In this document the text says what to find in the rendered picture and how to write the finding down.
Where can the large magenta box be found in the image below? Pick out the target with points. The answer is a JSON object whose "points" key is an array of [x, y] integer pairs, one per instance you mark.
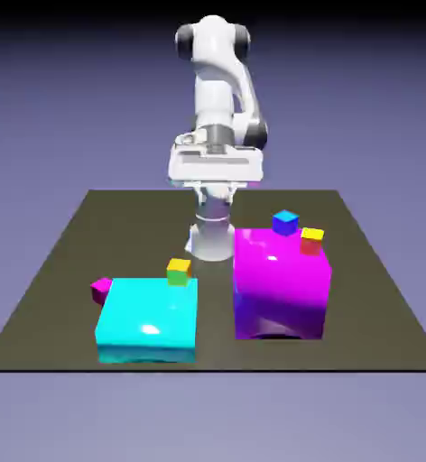
{"points": [[279, 285]]}

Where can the small magenta cube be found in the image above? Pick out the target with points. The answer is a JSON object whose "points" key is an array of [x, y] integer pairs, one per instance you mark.
{"points": [[100, 290]]}

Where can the small green cube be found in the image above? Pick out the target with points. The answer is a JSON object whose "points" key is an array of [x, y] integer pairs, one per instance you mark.
{"points": [[178, 272]]}

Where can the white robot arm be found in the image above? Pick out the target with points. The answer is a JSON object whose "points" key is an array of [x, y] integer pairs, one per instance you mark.
{"points": [[213, 104]]}

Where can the small red cube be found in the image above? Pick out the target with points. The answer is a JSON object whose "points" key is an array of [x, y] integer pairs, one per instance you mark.
{"points": [[311, 241]]}

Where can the large cyan box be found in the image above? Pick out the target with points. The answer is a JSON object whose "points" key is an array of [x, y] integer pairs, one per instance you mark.
{"points": [[148, 317]]}

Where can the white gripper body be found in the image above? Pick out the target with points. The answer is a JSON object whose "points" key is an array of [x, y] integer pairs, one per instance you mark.
{"points": [[216, 166]]}

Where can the small blue cube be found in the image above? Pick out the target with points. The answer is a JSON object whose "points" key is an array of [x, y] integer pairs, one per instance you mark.
{"points": [[285, 222]]}

